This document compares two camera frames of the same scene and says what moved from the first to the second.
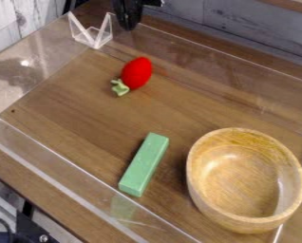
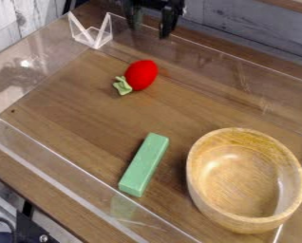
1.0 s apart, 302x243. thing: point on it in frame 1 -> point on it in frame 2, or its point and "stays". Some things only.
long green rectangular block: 143,164 stays
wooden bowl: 244,180 stays
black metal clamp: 29,231 stays
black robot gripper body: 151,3 -> 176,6
